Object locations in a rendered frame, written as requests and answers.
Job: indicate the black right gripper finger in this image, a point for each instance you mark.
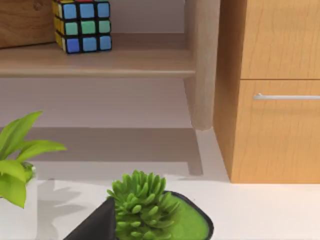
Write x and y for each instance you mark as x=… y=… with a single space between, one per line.
x=101 y=222

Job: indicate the succulent in black pot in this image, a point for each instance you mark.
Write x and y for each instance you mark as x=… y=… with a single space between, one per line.
x=160 y=212

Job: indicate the leafy plant in white pot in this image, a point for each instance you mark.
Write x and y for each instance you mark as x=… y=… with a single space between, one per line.
x=15 y=180

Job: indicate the pale wooden open shelf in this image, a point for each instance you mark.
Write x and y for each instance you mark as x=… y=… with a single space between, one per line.
x=140 y=62

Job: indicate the wooden drawer front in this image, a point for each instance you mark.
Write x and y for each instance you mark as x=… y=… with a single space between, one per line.
x=277 y=135

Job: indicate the multicoloured puzzle cube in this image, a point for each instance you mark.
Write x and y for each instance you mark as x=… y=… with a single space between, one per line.
x=83 y=26

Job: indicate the brown wooden box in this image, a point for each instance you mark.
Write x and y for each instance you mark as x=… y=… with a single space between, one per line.
x=25 y=22

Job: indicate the orange wooden cupboard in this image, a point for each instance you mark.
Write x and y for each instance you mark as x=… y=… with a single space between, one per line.
x=270 y=50

